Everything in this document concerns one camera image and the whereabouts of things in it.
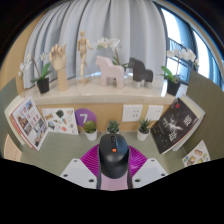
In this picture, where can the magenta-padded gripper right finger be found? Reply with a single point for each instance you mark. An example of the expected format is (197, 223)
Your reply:
(146, 171)

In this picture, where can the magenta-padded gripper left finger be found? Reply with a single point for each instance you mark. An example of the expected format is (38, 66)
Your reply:
(80, 171)

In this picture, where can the black computer mouse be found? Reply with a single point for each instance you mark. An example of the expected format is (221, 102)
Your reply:
(113, 156)

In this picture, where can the small plant in white pot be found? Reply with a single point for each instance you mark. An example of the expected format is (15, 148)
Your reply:
(143, 134)
(113, 127)
(90, 135)

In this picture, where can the black book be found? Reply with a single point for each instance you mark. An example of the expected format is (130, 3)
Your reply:
(173, 128)

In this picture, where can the colourful sticker sheet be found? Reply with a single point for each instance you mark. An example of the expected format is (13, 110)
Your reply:
(196, 156)

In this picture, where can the white card with pictures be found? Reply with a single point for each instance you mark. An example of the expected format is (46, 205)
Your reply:
(60, 121)

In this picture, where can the purple round disc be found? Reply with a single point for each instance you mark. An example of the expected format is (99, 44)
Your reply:
(85, 115)

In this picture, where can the magazine with photo cover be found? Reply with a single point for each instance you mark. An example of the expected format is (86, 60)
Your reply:
(31, 125)

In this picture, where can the white-paged book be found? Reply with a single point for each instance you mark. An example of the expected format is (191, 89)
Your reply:
(199, 111)

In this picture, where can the white orchid in black pot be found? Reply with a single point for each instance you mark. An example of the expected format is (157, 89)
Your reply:
(42, 85)
(173, 88)
(108, 43)

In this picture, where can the dark horse figurine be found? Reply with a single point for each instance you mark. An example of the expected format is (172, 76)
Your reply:
(141, 71)

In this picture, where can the pink horse figurine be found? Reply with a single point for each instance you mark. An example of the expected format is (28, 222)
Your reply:
(108, 70)

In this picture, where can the wooden hand model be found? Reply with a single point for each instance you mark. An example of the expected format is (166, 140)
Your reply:
(59, 63)

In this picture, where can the wooden mannequin figure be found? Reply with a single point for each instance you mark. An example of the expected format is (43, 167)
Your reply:
(83, 46)

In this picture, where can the grey curtain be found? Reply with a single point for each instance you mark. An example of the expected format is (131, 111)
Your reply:
(100, 20)

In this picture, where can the white wall socket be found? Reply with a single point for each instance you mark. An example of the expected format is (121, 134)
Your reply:
(154, 112)
(132, 113)

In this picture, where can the window with dark frame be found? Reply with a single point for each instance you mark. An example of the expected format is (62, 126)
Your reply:
(200, 50)

